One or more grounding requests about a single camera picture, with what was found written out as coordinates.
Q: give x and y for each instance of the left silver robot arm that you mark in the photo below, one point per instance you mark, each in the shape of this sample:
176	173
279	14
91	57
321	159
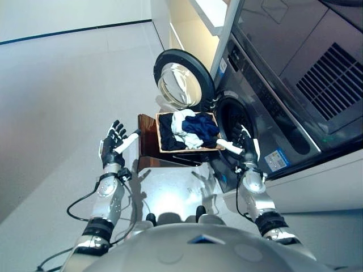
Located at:
105	204

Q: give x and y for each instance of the black garment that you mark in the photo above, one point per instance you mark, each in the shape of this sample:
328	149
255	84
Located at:
167	133

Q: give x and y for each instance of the dark grey dryer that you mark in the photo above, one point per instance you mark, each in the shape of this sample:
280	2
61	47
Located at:
306	56

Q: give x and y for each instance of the dark wooden stool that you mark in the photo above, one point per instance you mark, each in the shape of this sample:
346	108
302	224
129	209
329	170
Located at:
147	141

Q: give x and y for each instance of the round washing machine door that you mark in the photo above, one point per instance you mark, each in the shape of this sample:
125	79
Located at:
181	79

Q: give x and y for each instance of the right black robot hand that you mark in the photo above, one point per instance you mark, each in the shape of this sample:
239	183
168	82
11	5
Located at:
244	141

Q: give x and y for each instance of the navy blue garment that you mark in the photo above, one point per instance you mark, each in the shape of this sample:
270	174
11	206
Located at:
201	129

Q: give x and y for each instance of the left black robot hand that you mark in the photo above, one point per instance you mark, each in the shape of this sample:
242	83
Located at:
111	143

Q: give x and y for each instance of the dark grey washing machine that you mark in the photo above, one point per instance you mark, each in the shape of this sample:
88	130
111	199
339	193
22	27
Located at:
255	119

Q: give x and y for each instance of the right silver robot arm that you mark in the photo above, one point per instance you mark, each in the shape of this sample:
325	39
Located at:
261	204

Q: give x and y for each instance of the wooden laundry basket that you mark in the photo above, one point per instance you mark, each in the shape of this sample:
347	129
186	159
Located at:
161	133

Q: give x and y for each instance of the robot feet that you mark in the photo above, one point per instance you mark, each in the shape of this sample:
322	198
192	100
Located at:
175	216

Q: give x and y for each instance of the white garment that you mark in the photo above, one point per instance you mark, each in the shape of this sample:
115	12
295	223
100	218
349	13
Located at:
181	126

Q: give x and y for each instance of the grey robot torso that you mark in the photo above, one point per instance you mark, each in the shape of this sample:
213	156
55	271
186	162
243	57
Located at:
204	249

